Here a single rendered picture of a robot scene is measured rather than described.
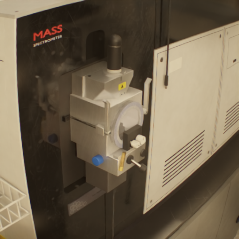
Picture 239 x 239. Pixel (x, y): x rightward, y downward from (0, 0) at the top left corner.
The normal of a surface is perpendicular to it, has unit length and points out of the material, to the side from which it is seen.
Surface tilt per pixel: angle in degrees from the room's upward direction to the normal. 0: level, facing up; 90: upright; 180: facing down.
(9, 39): 90
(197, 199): 0
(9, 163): 90
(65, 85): 90
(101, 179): 90
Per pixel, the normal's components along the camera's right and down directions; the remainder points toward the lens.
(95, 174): -0.61, 0.35
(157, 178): 0.79, 0.30
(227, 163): 0.03, -0.89
